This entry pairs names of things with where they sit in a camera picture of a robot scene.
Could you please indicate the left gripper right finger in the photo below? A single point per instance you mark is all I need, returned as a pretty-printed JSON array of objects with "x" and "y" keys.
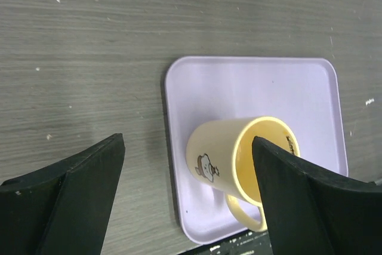
[{"x": 311, "y": 210}]

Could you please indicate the cream yellow cup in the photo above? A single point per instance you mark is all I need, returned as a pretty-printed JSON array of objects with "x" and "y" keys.
[{"x": 219, "y": 154}]

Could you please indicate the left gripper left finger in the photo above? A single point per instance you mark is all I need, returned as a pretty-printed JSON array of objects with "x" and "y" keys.
[{"x": 65, "y": 207}]

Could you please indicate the lilac plastic tray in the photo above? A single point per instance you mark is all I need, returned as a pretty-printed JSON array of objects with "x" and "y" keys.
[{"x": 301, "y": 92}]

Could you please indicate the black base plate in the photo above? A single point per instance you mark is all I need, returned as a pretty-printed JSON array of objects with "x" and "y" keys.
[{"x": 247, "y": 242}]

